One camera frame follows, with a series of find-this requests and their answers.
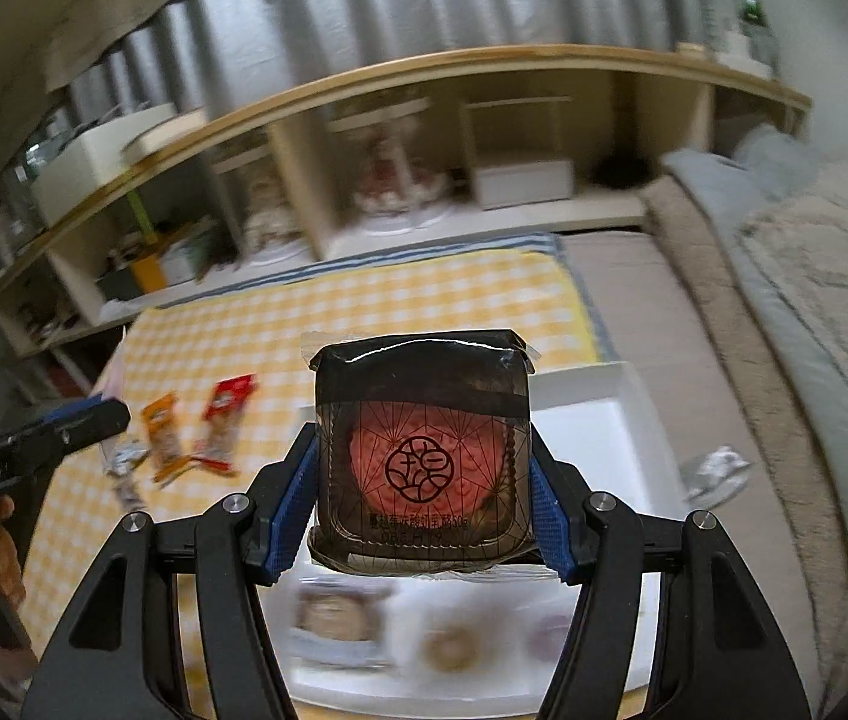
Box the pink donut clear packet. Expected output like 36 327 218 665
523 605 574 667

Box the red snack stick packet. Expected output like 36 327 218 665
193 374 257 476

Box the silver grey snack packet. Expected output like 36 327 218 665
101 439 150 478

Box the mooncake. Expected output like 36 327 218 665
287 577 392 670

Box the orange snack stick packet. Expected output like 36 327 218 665
142 394 189 486

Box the dark red mooncake packet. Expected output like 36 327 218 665
308 330 534 575

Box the beige donut clear packet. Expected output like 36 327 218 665
412 606 494 681

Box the white shallow cardboard box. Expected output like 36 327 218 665
266 362 686 718

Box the yellow white checkered blanket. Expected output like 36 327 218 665
20 249 617 718

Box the crumpled silver wrapper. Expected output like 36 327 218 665
679 445 751 509

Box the orange box in shelf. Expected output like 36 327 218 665
129 254 168 294

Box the cream dressed doll in case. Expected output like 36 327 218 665
214 143 303 262

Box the white storage box on shelf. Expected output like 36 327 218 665
31 104 176 227

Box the book on shelf top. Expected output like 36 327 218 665
122 107 209 166

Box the tan fleece blanket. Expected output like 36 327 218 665
639 176 848 712

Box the red dressed doll in case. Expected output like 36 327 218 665
328 96 450 234

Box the small white box in shelf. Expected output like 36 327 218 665
471 158 575 210

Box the wooden headboard shelf unit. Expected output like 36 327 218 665
0 44 813 358

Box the grey blue blanket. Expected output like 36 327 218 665
663 125 848 527

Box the grey pleated curtain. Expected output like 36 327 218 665
43 0 705 122

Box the green glass bottle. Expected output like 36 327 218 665
738 0 767 43

